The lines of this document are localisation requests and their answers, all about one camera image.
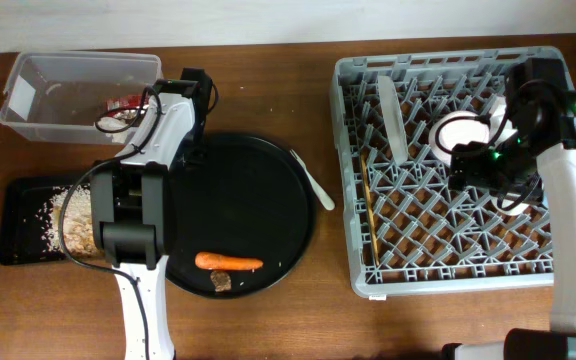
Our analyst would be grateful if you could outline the white tissue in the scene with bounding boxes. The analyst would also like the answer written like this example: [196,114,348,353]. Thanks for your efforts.
[94,109,141,144]

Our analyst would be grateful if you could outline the grey dishwasher rack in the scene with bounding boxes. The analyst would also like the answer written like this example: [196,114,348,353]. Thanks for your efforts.
[330,46,561,300]

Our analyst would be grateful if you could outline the black rectangular tray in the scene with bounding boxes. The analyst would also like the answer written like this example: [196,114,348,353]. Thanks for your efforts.
[0,175,77,266]

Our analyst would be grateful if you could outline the clear plastic waste bin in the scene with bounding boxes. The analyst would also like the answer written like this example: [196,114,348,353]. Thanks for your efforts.
[0,51,162,145]

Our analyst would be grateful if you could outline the brown food scrap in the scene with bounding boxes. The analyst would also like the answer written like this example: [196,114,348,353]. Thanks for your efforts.
[210,270,232,293]

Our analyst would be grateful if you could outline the pink plastic bowl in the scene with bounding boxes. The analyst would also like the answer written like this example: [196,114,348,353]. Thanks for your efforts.
[428,111,490,165]

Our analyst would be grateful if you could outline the wooden chopstick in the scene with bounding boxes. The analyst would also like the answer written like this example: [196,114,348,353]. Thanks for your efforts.
[360,152,380,268]

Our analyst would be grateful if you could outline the small white cup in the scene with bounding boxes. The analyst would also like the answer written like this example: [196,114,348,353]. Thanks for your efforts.
[493,198,530,216]

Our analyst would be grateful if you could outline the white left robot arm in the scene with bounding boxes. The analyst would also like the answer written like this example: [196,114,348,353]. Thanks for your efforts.
[79,68,219,359]

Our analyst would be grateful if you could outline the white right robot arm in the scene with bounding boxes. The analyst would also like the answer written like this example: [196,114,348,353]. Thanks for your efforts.
[441,58,576,359]

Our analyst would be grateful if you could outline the round black serving tray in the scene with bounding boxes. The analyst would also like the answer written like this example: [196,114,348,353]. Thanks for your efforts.
[166,133,317,299]

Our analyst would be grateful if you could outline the rice and peanut scraps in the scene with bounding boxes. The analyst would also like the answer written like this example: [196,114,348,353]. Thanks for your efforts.
[34,185,102,257]

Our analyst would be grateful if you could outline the red strawberry snack wrapper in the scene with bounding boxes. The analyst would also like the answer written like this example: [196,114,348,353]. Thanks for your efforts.
[105,95,142,112]

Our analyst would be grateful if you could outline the grey plate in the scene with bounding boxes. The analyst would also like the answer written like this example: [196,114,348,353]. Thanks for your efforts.
[377,75,408,165]

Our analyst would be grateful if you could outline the white plastic fork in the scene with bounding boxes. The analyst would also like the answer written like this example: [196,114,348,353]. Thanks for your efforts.
[289,149,336,211]

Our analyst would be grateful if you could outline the orange carrot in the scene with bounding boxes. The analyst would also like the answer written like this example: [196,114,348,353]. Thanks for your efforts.
[195,252,263,271]

